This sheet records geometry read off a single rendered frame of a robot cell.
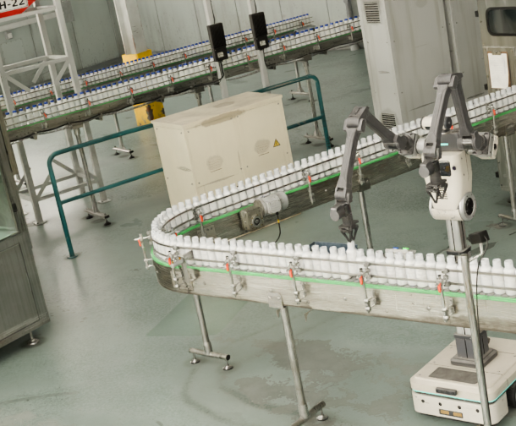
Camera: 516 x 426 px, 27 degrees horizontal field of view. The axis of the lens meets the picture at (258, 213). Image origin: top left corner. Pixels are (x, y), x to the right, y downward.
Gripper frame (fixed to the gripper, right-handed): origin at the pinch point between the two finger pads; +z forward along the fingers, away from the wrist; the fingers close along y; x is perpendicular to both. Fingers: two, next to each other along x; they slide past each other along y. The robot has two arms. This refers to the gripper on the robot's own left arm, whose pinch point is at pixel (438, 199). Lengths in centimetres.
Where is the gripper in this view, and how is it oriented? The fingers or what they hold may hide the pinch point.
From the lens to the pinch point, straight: 528.6
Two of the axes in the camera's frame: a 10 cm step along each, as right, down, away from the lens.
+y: 6.1, -3.3, 7.2
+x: -7.7, -0.3, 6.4
